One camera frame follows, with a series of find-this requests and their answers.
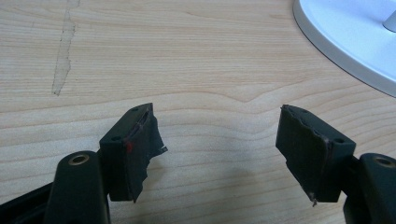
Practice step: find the white round stand base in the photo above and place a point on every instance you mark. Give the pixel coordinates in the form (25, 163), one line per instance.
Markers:
(351, 34)

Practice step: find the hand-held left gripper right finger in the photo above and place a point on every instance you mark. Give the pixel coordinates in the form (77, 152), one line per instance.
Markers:
(314, 155)

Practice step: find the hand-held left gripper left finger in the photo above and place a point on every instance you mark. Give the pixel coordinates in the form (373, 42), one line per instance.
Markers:
(120, 161)

